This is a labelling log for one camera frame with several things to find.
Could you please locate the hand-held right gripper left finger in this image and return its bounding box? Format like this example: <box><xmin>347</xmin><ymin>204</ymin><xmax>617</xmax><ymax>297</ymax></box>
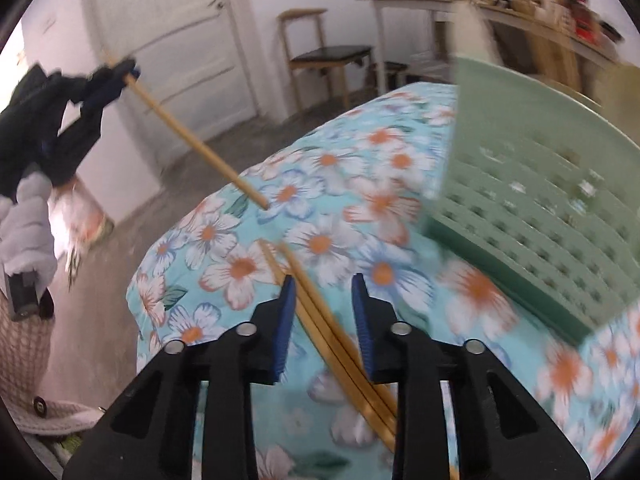
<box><xmin>62</xmin><ymin>274</ymin><xmax>297</xmax><ymax>480</ymax></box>

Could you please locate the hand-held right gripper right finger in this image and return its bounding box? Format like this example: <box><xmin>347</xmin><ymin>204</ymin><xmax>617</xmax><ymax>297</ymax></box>
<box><xmin>351</xmin><ymin>272</ymin><xmax>593</xmax><ymax>480</ymax></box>

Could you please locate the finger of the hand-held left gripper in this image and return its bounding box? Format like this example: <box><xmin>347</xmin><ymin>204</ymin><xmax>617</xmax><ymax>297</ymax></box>
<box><xmin>52</xmin><ymin>75</ymin><xmax>141</xmax><ymax>184</ymax></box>
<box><xmin>90</xmin><ymin>57</ymin><xmax>139</xmax><ymax>87</ymax></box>

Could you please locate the long wooden chopstick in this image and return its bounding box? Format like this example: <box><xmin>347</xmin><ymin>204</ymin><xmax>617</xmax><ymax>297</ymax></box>
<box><xmin>258</xmin><ymin>240</ymin><xmax>401</xmax><ymax>456</ymax></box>
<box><xmin>125</xmin><ymin>74</ymin><xmax>271</xmax><ymax>210</ymax></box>
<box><xmin>277</xmin><ymin>243</ymin><xmax>460</xmax><ymax>480</ymax></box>

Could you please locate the green plastic utensil holder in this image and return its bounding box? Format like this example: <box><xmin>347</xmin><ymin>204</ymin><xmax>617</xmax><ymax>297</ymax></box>
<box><xmin>422</xmin><ymin>55</ymin><xmax>640</xmax><ymax>347</ymax></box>

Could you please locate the person's left hand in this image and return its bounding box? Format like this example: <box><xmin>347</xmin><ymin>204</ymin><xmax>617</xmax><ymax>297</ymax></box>
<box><xmin>0</xmin><ymin>172</ymin><xmax>57</xmax><ymax>286</ymax></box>

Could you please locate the white panelled door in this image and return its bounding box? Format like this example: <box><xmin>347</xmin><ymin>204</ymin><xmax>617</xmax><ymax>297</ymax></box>
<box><xmin>79</xmin><ymin>0</ymin><xmax>262</xmax><ymax>182</ymax></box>

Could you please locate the plastic bag with orange print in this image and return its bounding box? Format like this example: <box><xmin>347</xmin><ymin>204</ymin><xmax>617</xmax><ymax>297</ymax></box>
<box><xmin>50</xmin><ymin>180</ymin><xmax>117</xmax><ymax>286</ymax></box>

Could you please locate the floral blue tablecloth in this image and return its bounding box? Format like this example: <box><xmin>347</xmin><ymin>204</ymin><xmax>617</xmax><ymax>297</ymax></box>
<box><xmin>125</xmin><ymin>82</ymin><xmax>640</xmax><ymax>480</ymax></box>

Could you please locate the wooden chair with black seat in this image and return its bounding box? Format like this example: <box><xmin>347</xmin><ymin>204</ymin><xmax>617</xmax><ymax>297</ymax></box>
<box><xmin>277</xmin><ymin>8</ymin><xmax>377</xmax><ymax>112</ymax></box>

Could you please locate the beige knitted sweater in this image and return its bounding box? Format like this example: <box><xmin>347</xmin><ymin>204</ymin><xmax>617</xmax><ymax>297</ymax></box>
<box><xmin>0</xmin><ymin>285</ymin><xmax>102</xmax><ymax>461</ymax></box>

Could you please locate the white-legged wooden-top desk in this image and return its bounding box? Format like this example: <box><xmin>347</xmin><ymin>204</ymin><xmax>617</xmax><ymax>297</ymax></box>
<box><xmin>357</xmin><ymin>0</ymin><xmax>627</xmax><ymax>97</ymax></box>

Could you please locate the beige rice paddle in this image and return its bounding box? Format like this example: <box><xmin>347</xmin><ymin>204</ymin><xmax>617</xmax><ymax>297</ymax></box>
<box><xmin>449</xmin><ymin>0</ymin><xmax>494</xmax><ymax>84</ymax></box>

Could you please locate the red box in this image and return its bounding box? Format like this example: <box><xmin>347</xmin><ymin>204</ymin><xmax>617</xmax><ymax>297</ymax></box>
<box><xmin>574</xmin><ymin>9</ymin><xmax>602</xmax><ymax>42</ymax></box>

